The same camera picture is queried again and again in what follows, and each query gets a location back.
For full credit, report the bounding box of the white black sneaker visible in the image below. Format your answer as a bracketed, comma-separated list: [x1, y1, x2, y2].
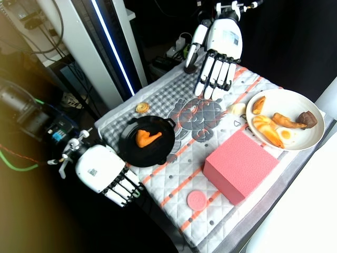
[61, 92, 89, 109]

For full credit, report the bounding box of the toy fried fish piece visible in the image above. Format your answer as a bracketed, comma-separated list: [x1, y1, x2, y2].
[271, 112, 308, 130]

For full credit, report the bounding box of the white charger plug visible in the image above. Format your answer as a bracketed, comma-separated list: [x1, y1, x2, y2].
[175, 33, 193, 51]

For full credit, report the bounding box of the black frying pan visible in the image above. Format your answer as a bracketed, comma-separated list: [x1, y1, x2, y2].
[117, 115, 176, 168]

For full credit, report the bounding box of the toy fried dumpling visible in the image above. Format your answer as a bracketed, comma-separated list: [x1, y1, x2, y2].
[252, 95, 266, 115]

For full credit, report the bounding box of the orange striped toy shrimp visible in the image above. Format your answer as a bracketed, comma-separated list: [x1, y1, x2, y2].
[252, 114, 285, 149]

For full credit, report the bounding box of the orange toy chicken drumstick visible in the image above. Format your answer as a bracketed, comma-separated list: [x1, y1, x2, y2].
[135, 129, 163, 148]

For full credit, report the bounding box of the grey quilt with bear print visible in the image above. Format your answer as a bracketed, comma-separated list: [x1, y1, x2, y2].
[94, 46, 327, 248]

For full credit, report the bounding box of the white toy dumpling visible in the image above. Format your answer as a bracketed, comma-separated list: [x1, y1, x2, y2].
[226, 103, 247, 116]

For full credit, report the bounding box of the red cube block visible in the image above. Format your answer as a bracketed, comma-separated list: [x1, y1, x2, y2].
[203, 130, 279, 206]

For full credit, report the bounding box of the blue grey box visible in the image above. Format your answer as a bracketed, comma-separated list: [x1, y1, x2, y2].
[60, 63, 89, 92]

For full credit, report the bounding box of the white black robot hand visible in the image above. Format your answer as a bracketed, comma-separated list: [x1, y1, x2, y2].
[185, 18, 243, 101]
[74, 143, 145, 209]

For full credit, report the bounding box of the white shelf with equipment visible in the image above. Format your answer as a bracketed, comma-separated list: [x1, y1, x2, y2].
[0, 0, 71, 68]

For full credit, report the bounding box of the black power adapter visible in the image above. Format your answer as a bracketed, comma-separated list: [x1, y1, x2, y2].
[152, 56, 180, 70]

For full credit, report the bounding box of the white round plate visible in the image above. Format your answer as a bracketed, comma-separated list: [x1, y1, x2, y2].
[245, 89, 325, 151]

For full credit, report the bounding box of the brown toy meat chunk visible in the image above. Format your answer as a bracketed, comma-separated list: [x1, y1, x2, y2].
[295, 111, 318, 129]

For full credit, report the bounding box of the toy fried egg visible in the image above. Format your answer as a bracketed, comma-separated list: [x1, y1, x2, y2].
[275, 127, 297, 144]

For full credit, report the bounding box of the white pillar with blue light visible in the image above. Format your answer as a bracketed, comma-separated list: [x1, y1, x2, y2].
[35, 0, 148, 110]

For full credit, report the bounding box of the pink round disc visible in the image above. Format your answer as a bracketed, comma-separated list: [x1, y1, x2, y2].
[186, 190, 207, 211]

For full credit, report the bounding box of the toy swirl cookie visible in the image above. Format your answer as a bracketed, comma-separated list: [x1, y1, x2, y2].
[135, 102, 151, 114]

